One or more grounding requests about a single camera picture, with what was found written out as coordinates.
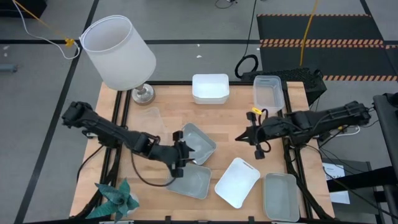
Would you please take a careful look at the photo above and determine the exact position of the black perforated computer case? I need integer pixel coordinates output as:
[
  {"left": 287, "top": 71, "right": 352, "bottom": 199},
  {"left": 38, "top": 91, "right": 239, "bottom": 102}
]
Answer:
[{"left": 241, "top": 67, "right": 328, "bottom": 106}]

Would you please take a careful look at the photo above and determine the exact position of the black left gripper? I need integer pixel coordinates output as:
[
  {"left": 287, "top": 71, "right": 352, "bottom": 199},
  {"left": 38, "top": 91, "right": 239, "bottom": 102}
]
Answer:
[{"left": 157, "top": 131, "right": 196, "bottom": 178}]

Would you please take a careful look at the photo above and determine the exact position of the black orange-striped floor mat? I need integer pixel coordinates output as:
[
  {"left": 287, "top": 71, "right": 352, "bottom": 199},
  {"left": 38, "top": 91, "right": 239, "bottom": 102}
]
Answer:
[{"left": 256, "top": 13, "right": 398, "bottom": 82}]

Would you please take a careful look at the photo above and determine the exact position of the white thin cable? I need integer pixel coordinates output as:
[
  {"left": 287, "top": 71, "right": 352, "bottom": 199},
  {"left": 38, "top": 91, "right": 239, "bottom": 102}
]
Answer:
[{"left": 11, "top": 0, "right": 81, "bottom": 60}]

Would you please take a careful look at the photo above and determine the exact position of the black hanging cable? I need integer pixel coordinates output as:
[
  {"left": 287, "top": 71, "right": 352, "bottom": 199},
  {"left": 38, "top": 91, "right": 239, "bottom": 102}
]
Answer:
[{"left": 234, "top": 0, "right": 259, "bottom": 79}]

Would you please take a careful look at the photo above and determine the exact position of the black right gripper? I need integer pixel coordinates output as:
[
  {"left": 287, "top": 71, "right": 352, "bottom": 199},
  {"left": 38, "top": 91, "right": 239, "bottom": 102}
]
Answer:
[{"left": 235, "top": 111, "right": 295, "bottom": 160}]

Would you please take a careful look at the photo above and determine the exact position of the yellow hanging cable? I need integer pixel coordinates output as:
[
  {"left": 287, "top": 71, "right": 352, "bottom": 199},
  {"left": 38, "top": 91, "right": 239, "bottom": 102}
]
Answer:
[{"left": 298, "top": 0, "right": 320, "bottom": 67}]

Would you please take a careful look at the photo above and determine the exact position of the white plastic basket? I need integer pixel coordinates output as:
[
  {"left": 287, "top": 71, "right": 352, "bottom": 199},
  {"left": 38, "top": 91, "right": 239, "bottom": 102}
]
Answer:
[
  {"left": 192, "top": 73, "right": 231, "bottom": 105},
  {"left": 214, "top": 157, "right": 261, "bottom": 210}
]

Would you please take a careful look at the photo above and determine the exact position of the artificial green potted plant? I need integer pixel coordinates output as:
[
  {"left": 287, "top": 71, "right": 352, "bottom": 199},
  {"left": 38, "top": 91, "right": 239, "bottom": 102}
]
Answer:
[{"left": 86, "top": 178, "right": 141, "bottom": 223}]

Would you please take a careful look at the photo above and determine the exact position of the black equipment stand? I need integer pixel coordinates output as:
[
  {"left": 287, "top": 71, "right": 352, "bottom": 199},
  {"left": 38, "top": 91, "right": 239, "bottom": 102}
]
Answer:
[{"left": 373, "top": 92, "right": 398, "bottom": 224}]

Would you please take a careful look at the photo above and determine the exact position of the dark grey cabinet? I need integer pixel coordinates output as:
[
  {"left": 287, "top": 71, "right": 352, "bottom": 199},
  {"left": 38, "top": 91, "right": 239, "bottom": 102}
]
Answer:
[{"left": 320, "top": 157, "right": 379, "bottom": 224}]

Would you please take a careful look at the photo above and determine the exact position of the grey plastic basket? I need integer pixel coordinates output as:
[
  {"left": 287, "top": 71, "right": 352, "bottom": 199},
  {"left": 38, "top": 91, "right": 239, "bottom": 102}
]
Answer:
[
  {"left": 181, "top": 122, "right": 218, "bottom": 166},
  {"left": 262, "top": 172, "right": 301, "bottom": 223},
  {"left": 165, "top": 162, "right": 213, "bottom": 200}
]

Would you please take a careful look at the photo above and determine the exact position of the yellow cord with connector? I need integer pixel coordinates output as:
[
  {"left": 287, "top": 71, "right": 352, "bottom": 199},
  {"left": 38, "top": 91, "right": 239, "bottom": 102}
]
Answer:
[{"left": 12, "top": 0, "right": 76, "bottom": 48}]

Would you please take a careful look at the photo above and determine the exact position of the white shade silver table lamp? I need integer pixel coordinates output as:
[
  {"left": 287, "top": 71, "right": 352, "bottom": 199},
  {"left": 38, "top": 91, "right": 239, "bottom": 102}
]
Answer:
[{"left": 79, "top": 14, "right": 157, "bottom": 106}]

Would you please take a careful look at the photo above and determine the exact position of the clear plastic basket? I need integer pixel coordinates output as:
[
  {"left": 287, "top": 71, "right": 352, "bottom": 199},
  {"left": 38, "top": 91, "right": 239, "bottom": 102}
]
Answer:
[
  {"left": 252, "top": 75, "right": 285, "bottom": 116},
  {"left": 129, "top": 106, "right": 169, "bottom": 139}
]

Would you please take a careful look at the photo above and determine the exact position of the white paper sheet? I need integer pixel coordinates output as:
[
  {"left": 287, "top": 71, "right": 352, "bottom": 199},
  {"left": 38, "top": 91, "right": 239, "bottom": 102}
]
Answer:
[{"left": 322, "top": 161, "right": 351, "bottom": 205}]

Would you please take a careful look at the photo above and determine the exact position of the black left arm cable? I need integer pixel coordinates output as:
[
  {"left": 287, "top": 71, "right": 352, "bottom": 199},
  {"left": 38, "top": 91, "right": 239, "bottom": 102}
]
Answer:
[{"left": 130, "top": 151, "right": 170, "bottom": 188}]

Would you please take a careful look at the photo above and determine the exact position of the black box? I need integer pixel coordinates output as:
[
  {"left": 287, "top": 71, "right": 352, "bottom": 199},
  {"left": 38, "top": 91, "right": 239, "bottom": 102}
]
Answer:
[{"left": 0, "top": 0, "right": 48, "bottom": 19}]

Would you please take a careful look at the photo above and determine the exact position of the black aluminium table frame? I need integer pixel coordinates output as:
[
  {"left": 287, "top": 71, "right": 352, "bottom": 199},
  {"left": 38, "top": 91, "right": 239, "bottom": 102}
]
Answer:
[{"left": 70, "top": 80, "right": 335, "bottom": 224}]

